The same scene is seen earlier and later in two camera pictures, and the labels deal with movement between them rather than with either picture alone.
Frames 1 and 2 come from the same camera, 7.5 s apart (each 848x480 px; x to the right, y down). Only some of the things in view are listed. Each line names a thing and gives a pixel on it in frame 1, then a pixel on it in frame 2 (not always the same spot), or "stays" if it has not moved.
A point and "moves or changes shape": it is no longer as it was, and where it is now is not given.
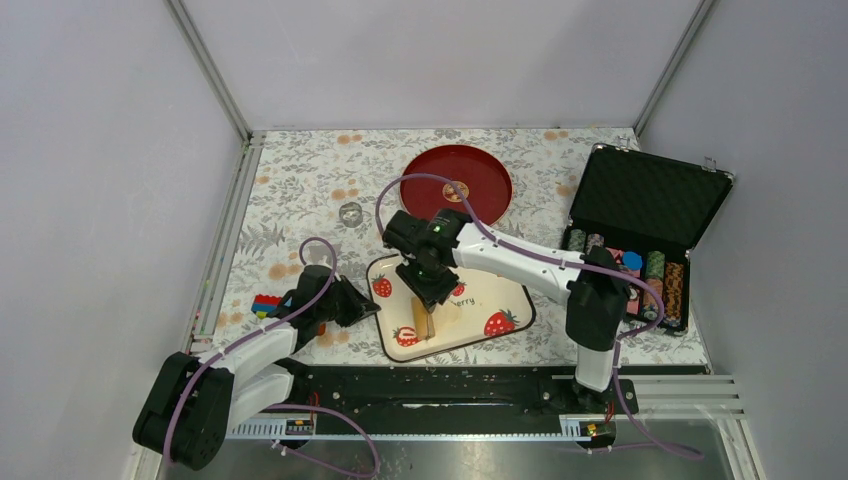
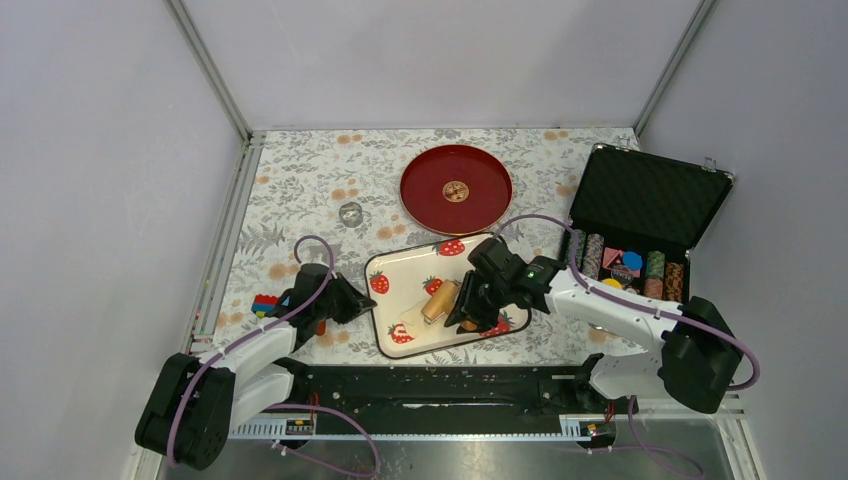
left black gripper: (358, 306) stays
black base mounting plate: (453, 393) stays
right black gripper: (427, 295) to (467, 303)
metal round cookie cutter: (351, 214) stays
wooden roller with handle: (424, 321) moves or changes shape
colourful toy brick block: (264, 304) stays
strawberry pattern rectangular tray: (483, 308) stays
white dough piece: (446, 315) to (414, 317)
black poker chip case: (653, 206) stays
